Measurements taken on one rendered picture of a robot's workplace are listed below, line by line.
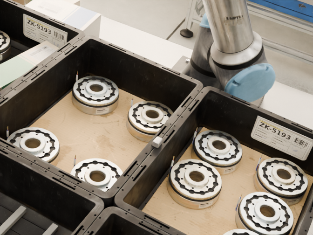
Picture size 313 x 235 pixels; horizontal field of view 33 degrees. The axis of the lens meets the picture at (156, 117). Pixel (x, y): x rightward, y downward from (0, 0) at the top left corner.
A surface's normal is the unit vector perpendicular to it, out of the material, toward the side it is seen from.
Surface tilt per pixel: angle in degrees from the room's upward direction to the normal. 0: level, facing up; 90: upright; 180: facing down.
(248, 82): 96
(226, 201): 0
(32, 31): 90
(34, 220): 0
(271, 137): 90
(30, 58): 0
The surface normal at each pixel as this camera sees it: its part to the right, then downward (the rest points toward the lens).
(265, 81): 0.31, 0.72
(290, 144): -0.46, 0.52
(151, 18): 0.15, -0.75
